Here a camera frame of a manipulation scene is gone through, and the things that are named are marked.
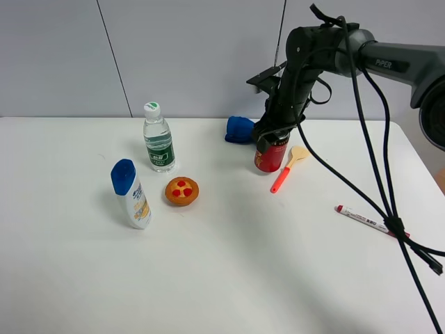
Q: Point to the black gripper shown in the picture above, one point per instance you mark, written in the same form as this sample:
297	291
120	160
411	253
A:
284	106

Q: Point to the red soda can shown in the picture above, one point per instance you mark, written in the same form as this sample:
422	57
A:
271	160

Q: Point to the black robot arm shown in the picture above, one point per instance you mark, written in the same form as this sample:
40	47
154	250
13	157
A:
313	50

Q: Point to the blue cloth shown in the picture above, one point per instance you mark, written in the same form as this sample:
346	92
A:
239	130

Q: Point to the toy fruit tart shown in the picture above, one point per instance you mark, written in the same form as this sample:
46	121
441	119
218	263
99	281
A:
181	191

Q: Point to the clear water bottle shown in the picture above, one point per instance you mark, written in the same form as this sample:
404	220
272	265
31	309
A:
158	138

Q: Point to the red and white marker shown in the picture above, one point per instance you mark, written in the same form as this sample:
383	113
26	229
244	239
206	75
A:
346	211

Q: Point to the blue capped shampoo bottle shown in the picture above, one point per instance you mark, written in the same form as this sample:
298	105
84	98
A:
130	194

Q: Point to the orange handled beige spatula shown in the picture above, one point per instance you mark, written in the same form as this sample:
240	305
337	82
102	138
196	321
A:
297	153

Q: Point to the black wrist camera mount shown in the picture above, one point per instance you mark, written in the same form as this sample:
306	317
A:
267	80

